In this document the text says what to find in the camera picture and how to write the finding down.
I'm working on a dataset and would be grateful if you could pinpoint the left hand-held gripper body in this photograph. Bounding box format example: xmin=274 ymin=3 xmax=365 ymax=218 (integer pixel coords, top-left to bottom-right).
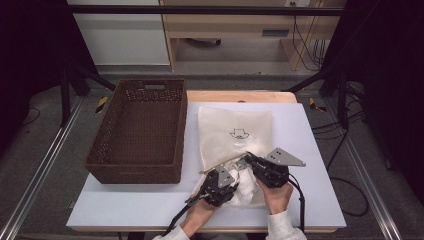
xmin=185 ymin=165 xmax=240 ymax=208

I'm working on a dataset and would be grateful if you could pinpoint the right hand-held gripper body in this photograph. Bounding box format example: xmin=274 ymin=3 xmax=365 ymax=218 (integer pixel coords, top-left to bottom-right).
xmin=251 ymin=147 xmax=307 ymax=189

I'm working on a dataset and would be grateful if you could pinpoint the person's right hand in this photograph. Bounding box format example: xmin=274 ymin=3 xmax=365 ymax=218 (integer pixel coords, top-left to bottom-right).
xmin=255 ymin=177 xmax=295 ymax=216

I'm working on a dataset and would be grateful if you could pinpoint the person's left hand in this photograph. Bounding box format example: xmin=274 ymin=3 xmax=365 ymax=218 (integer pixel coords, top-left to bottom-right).
xmin=180 ymin=198 xmax=218 ymax=238

